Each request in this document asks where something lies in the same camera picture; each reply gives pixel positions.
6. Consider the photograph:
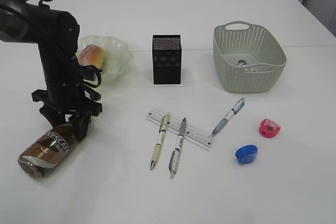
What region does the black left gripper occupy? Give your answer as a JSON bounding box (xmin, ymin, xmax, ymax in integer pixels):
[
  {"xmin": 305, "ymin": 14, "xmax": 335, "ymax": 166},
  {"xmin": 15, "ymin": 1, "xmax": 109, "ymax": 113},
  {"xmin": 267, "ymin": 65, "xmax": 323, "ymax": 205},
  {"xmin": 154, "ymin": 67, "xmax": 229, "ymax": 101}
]
[{"xmin": 31, "ymin": 84, "xmax": 102, "ymax": 142}]

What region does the brown Nescafe coffee bottle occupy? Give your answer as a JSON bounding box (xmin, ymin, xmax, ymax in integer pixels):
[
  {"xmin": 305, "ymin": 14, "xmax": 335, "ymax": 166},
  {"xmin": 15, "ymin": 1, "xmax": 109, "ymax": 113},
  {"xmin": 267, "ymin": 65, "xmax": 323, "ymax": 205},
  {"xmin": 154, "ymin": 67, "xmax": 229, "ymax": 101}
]
[{"xmin": 17, "ymin": 123, "xmax": 79, "ymax": 179}]

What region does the sugared bread roll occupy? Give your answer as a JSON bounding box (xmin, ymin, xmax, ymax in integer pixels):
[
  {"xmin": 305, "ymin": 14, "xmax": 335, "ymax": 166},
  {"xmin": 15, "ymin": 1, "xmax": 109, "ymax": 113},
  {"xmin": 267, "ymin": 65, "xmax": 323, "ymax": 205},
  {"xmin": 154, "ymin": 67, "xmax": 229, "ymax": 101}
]
[{"xmin": 78, "ymin": 45, "xmax": 106, "ymax": 69}]

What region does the paper ball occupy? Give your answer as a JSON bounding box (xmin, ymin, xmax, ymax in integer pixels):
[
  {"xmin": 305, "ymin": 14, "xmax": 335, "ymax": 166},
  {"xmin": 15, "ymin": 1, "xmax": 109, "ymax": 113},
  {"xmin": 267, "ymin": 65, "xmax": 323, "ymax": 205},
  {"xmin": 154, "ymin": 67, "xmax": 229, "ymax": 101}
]
[{"xmin": 236, "ymin": 59, "xmax": 256, "ymax": 72}]

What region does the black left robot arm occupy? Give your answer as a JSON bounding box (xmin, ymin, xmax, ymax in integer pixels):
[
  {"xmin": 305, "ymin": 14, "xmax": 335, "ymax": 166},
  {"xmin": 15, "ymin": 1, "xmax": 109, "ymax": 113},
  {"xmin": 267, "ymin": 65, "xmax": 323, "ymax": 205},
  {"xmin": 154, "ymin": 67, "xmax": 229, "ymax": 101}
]
[{"xmin": 1, "ymin": 0, "xmax": 102, "ymax": 141}]

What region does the cream barrel pen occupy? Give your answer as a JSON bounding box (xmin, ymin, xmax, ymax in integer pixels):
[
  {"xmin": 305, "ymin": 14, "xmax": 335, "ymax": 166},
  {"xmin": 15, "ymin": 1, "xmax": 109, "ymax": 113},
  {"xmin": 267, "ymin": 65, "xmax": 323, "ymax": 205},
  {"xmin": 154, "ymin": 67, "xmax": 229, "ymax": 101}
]
[{"xmin": 150, "ymin": 113, "xmax": 170, "ymax": 170}]

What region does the grey white clear pen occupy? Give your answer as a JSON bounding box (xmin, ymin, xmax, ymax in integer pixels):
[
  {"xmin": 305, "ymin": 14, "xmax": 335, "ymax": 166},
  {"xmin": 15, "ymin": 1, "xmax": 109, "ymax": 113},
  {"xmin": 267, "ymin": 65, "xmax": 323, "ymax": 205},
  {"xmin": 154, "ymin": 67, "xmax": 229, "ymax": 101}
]
[{"xmin": 169, "ymin": 118, "xmax": 186, "ymax": 179}]

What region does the black mesh pen holder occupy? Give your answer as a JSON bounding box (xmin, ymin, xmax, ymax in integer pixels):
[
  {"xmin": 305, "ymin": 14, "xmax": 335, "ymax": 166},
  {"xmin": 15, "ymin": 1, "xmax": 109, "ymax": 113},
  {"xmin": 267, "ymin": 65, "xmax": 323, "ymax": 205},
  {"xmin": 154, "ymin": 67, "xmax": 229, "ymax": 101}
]
[{"xmin": 152, "ymin": 35, "xmax": 182, "ymax": 84}]

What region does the blue white pen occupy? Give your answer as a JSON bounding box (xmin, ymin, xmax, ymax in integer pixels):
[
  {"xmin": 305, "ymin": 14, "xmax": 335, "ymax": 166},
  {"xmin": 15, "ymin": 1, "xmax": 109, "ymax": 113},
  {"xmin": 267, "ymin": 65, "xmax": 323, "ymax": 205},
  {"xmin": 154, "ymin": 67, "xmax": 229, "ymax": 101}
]
[{"xmin": 211, "ymin": 98, "xmax": 245, "ymax": 136}]

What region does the blue pencil sharpener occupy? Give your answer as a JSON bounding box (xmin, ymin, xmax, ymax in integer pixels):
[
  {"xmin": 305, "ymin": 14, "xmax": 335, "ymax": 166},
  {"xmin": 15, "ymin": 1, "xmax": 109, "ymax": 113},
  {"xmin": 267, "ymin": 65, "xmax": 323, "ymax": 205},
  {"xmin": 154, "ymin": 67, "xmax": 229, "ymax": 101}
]
[{"xmin": 235, "ymin": 145, "xmax": 258, "ymax": 165}]

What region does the pale green plastic basket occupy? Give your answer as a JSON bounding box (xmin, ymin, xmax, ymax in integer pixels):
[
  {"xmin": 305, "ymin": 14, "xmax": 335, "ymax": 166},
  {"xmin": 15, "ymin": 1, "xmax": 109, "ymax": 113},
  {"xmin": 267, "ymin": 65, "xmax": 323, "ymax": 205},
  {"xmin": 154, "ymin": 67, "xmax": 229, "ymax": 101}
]
[{"xmin": 213, "ymin": 21, "xmax": 287, "ymax": 93}]

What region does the pink pencil sharpener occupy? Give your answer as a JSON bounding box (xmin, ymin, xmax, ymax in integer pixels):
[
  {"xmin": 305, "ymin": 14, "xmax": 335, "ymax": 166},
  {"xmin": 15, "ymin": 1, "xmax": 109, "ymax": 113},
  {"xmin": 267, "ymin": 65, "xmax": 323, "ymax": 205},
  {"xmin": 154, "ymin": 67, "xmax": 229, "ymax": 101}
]
[{"xmin": 258, "ymin": 119, "xmax": 281, "ymax": 138}]

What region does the frosted green glass bowl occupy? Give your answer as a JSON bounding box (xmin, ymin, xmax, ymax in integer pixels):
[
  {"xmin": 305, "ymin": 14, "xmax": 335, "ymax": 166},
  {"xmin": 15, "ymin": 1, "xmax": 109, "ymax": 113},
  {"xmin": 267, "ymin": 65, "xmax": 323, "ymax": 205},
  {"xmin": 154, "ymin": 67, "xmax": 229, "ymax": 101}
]
[{"xmin": 76, "ymin": 35, "xmax": 134, "ymax": 88}]

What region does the clear plastic ruler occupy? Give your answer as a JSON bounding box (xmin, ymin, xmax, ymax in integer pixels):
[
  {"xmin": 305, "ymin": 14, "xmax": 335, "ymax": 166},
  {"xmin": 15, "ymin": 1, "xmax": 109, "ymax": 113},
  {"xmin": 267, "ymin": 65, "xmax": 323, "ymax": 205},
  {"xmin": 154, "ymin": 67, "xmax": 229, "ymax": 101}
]
[{"xmin": 146, "ymin": 108, "xmax": 216, "ymax": 151}]

